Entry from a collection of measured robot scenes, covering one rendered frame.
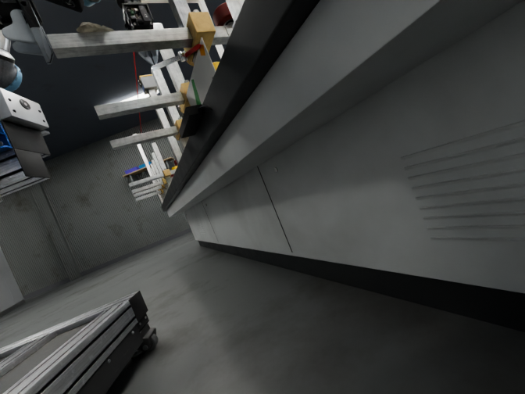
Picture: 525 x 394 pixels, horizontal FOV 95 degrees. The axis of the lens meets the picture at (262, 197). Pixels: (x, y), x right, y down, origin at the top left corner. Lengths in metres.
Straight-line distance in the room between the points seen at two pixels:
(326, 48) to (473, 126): 0.27
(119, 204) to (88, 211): 0.92
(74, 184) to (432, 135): 8.78
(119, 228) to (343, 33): 8.15
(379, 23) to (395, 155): 0.31
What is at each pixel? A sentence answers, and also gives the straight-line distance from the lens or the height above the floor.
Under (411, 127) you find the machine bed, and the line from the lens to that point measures 0.55.
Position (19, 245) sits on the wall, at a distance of 10.00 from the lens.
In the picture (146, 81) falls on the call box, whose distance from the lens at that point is 1.55.
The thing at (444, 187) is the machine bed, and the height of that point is 0.30.
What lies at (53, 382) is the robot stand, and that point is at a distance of 0.82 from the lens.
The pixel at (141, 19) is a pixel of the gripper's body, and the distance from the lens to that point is 0.96.
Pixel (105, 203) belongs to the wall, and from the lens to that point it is 8.45.
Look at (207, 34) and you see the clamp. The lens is 0.71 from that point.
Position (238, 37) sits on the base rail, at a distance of 0.49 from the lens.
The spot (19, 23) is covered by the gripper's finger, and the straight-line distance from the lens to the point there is 0.71.
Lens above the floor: 0.43
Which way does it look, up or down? 2 degrees down
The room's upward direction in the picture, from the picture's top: 22 degrees counter-clockwise
